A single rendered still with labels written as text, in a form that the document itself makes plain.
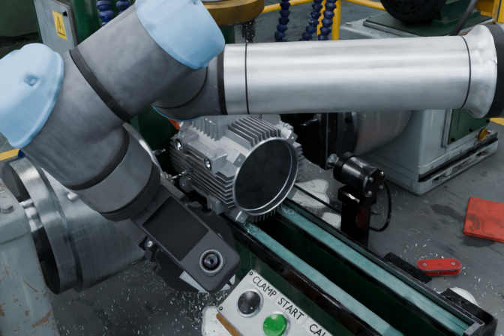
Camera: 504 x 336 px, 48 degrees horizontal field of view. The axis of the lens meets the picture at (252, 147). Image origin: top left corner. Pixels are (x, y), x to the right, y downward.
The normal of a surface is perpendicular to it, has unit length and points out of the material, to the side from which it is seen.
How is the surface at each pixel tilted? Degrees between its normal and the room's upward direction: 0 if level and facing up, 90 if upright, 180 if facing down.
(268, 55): 31
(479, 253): 0
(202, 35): 92
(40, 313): 90
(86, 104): 77
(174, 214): 39
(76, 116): 83
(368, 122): 85
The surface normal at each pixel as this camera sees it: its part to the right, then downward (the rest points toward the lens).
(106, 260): 0.62, 0.50
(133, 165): 0.84, 0.00
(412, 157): -0.79, 0.32
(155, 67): 0.36, 0.46
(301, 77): -0.05, 0.25
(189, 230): -0.07, -0.38
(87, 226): 0.57, 0.03
